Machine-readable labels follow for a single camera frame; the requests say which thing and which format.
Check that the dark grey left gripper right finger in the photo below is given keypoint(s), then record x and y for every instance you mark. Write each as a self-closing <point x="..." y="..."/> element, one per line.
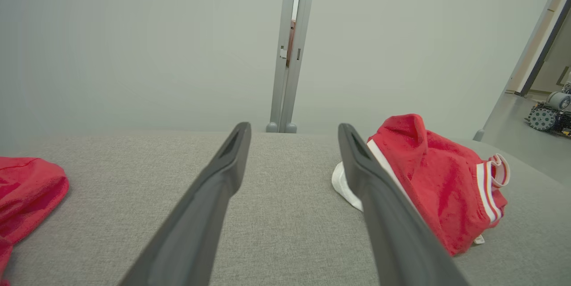
<point x="397" y="241"/>

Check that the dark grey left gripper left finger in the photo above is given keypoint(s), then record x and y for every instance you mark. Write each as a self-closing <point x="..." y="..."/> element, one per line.
<point x="192" y="232"/>

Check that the red jersey striped trim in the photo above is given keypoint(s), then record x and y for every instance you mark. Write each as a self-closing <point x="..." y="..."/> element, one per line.
<point x="437" y="174"/>

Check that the red garment white hem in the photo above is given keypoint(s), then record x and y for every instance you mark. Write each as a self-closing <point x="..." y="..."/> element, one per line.
<point x="26" y="192"/>

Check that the small wheeled robot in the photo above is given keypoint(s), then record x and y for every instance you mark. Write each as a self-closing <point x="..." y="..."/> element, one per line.
<point x="542" y="119"/>

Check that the grey partition post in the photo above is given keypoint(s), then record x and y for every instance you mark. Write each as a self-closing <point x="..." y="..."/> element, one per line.
<point x="294" y="76"/>
<point x="520" y="54"/>
<point x="279" y="76"/>

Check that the dark door frame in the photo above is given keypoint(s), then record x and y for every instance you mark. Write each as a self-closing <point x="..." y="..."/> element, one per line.
<point x="547" y="49"/>

